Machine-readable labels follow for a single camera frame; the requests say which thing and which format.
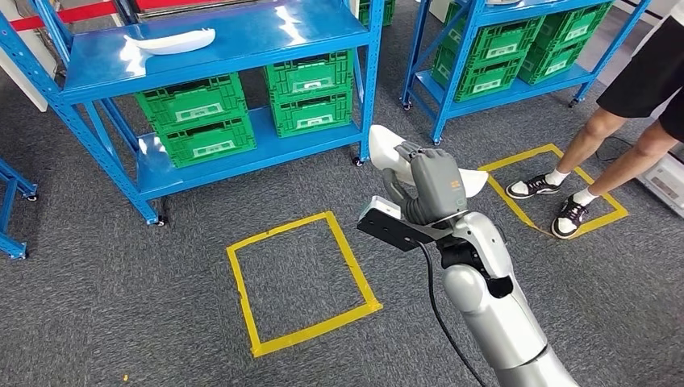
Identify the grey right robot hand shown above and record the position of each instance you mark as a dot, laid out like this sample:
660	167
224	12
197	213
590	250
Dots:
438	187

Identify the white plastic shell part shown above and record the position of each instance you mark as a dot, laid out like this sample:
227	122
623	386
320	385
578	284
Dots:
384	147

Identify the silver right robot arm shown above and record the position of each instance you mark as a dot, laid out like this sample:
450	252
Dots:
497	315

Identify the blue metal shelf rack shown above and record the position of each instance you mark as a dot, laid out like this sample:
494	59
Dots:
443	115
21	181
240	48

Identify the white shell part with handwriting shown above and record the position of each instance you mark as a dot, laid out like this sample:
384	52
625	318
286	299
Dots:
171	42

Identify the yellow floor tape square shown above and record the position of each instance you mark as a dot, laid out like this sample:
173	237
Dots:
507	200
350	262

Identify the black and white sneaker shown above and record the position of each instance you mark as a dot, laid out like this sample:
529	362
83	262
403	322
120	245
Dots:
534	187
569	216

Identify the grey electronic box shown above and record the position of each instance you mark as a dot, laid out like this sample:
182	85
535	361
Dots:
665	184

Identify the person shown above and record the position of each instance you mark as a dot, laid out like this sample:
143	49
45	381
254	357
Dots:
641	80

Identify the red barrier belt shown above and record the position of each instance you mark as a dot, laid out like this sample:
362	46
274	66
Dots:
64	15

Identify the white table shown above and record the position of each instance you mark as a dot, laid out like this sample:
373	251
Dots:
24	85

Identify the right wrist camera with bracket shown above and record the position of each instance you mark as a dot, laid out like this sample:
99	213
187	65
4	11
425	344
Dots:
390	227

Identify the black barrier post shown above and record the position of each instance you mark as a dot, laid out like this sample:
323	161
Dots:
125	10

